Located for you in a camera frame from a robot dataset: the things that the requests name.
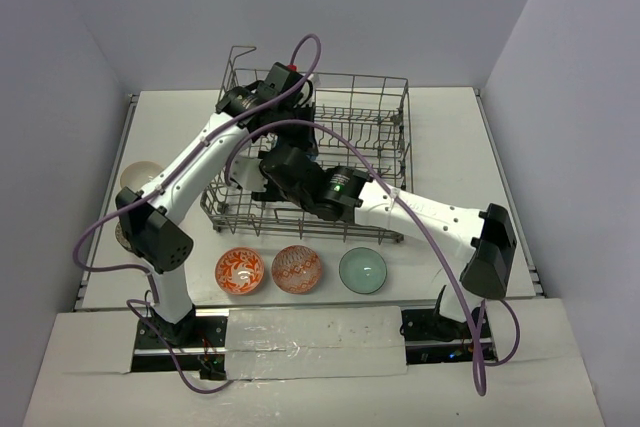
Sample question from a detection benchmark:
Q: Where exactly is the white bowl orange rim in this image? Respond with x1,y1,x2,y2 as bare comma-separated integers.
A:
119,161,163,191

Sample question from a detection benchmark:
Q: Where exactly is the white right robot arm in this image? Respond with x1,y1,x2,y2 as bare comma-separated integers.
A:
258,144,517,341

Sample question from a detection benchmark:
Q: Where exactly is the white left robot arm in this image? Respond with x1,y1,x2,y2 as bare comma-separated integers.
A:
116,62,314,346

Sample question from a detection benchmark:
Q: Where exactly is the orange geometric pattern bowl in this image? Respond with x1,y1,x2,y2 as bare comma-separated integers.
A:
271,245,323,294

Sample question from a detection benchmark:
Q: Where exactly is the orange floral pattern bowl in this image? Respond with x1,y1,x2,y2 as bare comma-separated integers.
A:
214,247,265,295

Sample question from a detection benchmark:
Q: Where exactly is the pale green bowl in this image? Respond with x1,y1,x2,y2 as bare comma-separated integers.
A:
339,247,388,295

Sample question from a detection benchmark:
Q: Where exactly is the white taped sheet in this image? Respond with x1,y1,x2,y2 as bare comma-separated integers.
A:
224,306,407,380

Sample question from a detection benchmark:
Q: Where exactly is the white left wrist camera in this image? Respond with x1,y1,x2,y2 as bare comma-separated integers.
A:
287,63,320,89

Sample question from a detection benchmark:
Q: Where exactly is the grey wire dish rack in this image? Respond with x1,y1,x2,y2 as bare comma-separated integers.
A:
199,45,414,244

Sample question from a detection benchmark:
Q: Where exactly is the black mounting rail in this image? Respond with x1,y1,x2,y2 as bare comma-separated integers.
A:
131,308,474,381

